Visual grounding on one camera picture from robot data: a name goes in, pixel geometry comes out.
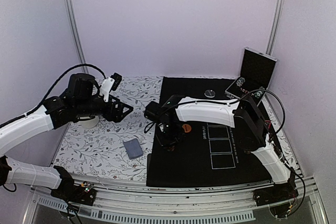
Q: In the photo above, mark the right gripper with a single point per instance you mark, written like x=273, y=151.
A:
x=180, y=136

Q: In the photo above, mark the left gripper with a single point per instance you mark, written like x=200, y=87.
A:
x=117, y=116

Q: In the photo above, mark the red black chip stack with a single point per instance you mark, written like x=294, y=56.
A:
x=170, y=148

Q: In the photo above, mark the orange big blind button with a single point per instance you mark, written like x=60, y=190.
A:
x=187, y=128

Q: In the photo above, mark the black dealer button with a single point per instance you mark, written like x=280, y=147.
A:
x=210, y=93

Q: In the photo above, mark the triangular all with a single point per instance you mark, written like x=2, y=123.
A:
x=268, y=124

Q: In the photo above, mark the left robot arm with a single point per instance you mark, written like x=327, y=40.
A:
x=50, y=114

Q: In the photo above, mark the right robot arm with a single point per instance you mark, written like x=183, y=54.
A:
x=241, y=117

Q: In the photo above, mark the white cup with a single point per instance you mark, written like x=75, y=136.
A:
x=89, y=123

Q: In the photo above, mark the black poker mat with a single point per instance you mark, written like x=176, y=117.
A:
x=206, y=156

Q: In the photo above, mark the floral tablecloth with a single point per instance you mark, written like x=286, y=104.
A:
x=99, y=151

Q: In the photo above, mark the blue card deck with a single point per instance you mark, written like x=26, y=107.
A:
x=133, y=148

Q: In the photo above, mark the left chip stack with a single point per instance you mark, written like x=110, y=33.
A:
x=240, y=81

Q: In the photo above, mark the right chip stack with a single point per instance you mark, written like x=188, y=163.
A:
x=259, y=93

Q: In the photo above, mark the aluminium poker chip case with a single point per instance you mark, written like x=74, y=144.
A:
x=257, y=68

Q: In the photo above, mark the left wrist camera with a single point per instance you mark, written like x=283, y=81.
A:
x=109, y=84

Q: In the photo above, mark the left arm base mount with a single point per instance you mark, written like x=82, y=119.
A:
x=67, y=191

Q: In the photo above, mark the aluminium front rail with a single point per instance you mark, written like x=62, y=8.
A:
x=123, y=201

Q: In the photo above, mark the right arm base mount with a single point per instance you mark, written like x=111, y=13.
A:
x=283, y=195

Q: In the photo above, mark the left aluminium post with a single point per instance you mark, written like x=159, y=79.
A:
x=74, y=31

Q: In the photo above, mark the aluminium post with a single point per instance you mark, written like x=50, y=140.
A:
x=74, y=31
x=275, y=25

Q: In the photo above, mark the right aluminium post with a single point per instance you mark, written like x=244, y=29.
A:
x=275, y=25

